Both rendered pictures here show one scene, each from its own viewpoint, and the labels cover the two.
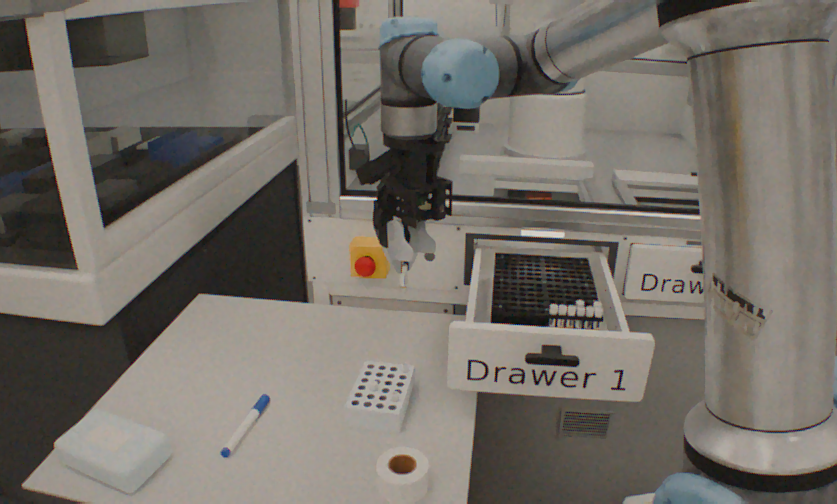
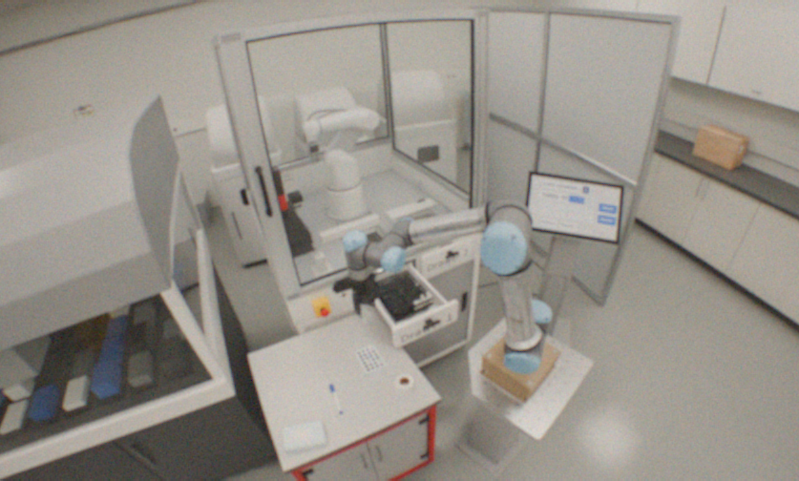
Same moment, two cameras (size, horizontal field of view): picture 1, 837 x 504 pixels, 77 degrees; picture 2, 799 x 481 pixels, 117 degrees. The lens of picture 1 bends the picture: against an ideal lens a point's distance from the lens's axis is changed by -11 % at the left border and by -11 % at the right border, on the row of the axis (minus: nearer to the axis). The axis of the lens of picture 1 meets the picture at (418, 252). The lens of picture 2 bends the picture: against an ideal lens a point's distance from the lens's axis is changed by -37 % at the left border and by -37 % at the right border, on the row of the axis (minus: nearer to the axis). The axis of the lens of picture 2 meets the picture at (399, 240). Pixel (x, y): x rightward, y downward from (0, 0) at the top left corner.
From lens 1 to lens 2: 0.75 m
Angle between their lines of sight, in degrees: 31
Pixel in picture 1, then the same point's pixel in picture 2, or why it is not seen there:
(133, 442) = (313, 429)
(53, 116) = (187, 324)
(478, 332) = (403, 327)
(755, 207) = (519, 304)
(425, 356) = (367, 336)
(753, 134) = (517, 293)
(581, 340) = (436, 313)
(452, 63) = (396, 261)
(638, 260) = (425, 261)
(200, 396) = (304, 399)
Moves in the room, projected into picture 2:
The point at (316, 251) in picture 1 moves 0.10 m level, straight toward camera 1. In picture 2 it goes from (295, 313) to (309, 324)
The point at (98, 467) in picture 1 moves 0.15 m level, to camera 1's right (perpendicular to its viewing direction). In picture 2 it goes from (311, 445) to (348, 424)
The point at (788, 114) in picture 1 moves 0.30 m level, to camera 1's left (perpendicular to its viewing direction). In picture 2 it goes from (523, 287) to (439, 348)
